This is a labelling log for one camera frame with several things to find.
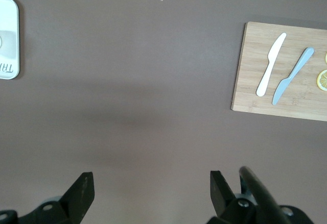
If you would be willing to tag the bamboo wooden cutting board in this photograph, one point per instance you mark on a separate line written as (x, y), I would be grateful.
(250, 55)

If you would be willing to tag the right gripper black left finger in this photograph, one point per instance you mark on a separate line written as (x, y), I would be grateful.
(76, 198)

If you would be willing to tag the grey-blue plastic knife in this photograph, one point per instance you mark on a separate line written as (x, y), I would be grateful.
(281, 88)

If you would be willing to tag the white rectangular tray bear print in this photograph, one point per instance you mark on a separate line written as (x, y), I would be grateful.
(10, 17)

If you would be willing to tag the white plastic knife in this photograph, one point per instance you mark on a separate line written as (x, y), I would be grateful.
(271, 58)

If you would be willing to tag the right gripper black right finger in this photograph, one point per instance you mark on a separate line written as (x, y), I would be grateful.
(222, 198)

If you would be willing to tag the yellow lemon slice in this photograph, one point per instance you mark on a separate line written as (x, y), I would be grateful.
(326, 58)
(323, 79)

